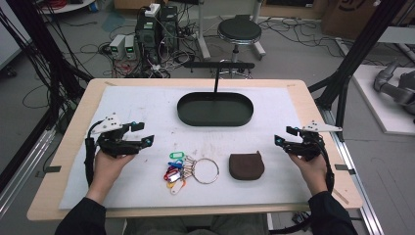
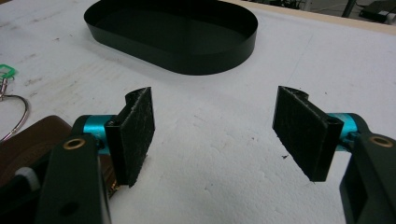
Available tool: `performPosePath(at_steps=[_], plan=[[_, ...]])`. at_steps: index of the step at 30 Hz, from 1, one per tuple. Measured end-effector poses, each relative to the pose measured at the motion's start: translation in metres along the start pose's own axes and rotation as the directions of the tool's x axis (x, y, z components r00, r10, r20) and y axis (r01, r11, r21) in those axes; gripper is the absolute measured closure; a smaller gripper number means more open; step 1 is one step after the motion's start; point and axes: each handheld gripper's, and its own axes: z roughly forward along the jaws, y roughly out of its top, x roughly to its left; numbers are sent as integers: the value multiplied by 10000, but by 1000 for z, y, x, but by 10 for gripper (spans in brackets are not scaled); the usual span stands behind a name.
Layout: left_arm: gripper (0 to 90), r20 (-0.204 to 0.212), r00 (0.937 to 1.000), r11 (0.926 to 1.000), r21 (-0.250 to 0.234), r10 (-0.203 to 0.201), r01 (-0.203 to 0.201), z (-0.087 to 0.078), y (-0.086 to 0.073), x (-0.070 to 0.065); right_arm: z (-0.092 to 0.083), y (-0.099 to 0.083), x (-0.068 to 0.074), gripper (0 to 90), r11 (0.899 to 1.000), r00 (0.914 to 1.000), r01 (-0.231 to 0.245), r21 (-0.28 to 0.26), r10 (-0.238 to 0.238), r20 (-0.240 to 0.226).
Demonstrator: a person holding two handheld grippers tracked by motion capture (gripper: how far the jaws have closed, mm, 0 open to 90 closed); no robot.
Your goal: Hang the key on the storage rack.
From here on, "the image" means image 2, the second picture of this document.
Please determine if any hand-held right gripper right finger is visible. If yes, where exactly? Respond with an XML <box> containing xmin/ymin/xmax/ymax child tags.
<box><xmin>272</xmin><ymin>85</ymin><xmax>368</xmax><ymax>183</ymax></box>

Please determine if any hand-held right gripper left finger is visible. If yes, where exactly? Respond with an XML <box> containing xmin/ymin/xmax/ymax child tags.
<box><xmin>73</xmin><ymin>86</ymin><xmax>156</xmax><ymax>189</ymax></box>

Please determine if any black oval tray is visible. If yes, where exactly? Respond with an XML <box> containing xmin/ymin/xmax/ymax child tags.
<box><xmin>83</xmin><ymin>0</ymin><xmax>260</xmax><ymax>77</ymax></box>

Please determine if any brown leather wallet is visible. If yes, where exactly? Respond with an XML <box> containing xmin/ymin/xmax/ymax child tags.
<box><xmin>0</xmin><ymin>115</ymin><xmax>120</xmax><ymax>200</ymax></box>

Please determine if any key ring with coloured tags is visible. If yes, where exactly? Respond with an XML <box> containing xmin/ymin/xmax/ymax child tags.
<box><xmin>0</xmin><ymin>63</ymin><xmax>31</xmax><ymax>144</ymax></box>

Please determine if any wooden table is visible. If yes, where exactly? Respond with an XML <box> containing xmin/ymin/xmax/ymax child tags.
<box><xmin>222</xmin><ymin>0</ymin><xmax>396</xmax><ymax>36</ymax></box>

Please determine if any metal stand leg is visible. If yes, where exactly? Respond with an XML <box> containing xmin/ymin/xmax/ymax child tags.
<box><xmin>341</xmin><ymin>0</ymin><xmax>360</xmax><ymax>19</ymax></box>

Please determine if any black power adapter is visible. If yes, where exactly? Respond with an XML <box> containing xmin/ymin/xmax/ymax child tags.
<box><xmin>358</xmin><ymin>0</ymin><xmax>396</xmax><ymax>24</ymax></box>

